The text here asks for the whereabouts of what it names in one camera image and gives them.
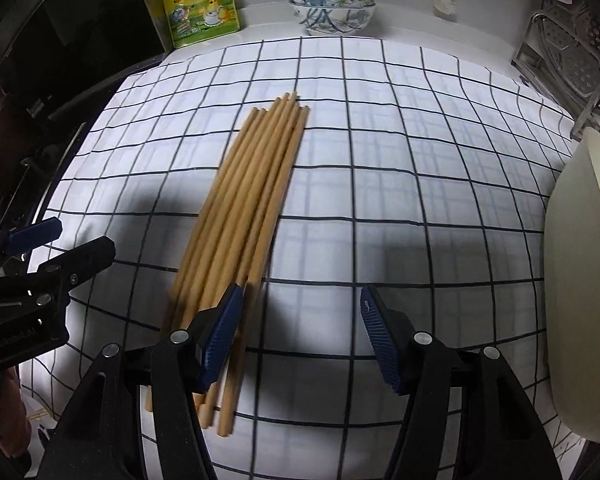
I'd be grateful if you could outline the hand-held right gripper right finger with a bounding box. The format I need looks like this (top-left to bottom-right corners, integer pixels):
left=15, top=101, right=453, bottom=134
left=360, top=286, right=563, bottom=480

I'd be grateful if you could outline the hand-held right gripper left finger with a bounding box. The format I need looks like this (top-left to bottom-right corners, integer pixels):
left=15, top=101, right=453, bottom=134
left=55, top=282, right=246, bottom=480

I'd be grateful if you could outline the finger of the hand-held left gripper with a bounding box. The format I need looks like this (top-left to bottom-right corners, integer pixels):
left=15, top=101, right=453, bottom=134
left=0, top=217, right=63, bottom=264
left=27, top=236, right=117, bottom=306

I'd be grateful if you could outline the bundle of wooden chopsticks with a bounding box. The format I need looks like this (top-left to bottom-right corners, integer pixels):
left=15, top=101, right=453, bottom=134
left=145, top=91, right=312, bottom=437

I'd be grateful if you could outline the white black-checked cloth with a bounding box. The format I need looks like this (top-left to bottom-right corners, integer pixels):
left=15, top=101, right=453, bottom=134
left=17, top=35, right=581, bottom=461

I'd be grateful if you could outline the cream cutting board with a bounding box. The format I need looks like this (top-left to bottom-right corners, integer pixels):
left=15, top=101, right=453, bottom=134
left=544, top=127, right=600, bottom=443

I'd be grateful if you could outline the yellow green seasoning pouch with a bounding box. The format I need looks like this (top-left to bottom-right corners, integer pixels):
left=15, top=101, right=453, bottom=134
left=159, top=0, right=243, bottom=50

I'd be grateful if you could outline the perforated metal steamer plate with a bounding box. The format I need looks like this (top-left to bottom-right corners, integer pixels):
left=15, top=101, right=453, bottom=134
left=535, top=0, right=600, bottom=121

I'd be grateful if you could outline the metal wire rack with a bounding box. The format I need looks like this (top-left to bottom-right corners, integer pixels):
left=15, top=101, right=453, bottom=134
left=511, top=10, right=600, bottom=141

